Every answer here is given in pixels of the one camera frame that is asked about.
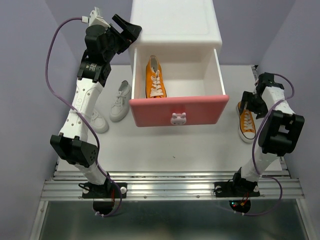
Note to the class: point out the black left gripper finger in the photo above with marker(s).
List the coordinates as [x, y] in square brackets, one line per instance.
[130, 33]
[123, 24]

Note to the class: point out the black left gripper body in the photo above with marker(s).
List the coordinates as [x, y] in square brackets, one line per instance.
[114, 44]

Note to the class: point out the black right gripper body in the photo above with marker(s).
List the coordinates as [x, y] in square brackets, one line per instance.
[258, 105]

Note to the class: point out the orange sneaker one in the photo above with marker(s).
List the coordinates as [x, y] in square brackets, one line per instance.
[154, 83]
[246, 125]

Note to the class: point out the dark pink drawer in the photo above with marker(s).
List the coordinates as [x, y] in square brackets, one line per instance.
[193, 83]

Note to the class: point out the pink bunny knob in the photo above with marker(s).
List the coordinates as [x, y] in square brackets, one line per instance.
[178, 118]

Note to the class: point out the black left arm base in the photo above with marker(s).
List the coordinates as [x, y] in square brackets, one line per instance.
[107, 198]

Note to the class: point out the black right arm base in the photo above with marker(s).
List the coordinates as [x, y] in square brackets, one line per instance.
[240, 194]

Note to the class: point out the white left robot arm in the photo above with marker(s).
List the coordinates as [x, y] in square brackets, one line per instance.
[71, 143]

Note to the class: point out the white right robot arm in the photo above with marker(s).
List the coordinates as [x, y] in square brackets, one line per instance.
[268, 122]

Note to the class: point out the white sneaker near arm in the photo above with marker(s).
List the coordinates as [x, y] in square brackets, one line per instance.
[98, 123]

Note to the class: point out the white shoe cabinet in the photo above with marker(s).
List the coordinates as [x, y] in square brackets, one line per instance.
[183, 34]

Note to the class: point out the white sneaker near cabinet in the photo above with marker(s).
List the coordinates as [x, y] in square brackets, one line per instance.
[120, 107]

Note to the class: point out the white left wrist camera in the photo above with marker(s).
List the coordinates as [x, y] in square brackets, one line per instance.
[95, 18]

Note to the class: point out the aluminium rail frame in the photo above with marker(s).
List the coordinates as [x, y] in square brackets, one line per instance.
[170, 174]

